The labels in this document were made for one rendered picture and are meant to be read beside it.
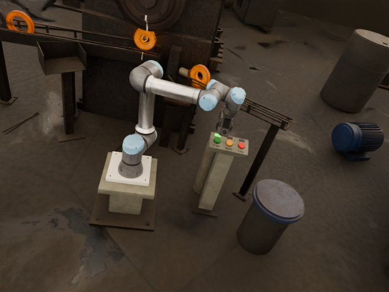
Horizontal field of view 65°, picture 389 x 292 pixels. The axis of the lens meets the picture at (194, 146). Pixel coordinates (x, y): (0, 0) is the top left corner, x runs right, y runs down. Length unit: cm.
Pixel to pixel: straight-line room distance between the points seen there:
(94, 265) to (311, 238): 148
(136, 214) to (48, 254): 55
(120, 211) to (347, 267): 157
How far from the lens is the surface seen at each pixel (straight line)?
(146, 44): 236
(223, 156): 185
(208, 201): 214
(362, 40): 417
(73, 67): 230
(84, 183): 225
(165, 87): 148
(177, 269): 192
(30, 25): 262
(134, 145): 173
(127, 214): 206
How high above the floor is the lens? 167
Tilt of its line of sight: 38 degrees down
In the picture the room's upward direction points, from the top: 16 degrees clockwise
